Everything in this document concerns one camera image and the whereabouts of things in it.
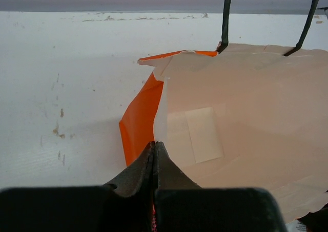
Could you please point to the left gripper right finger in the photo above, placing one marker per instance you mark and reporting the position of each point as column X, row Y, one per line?
column 182, row 205

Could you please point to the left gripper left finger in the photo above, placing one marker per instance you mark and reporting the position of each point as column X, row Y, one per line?
column 122, row 204

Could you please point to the orange paper bag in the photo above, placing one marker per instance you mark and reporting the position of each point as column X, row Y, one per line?
column 242, row 115

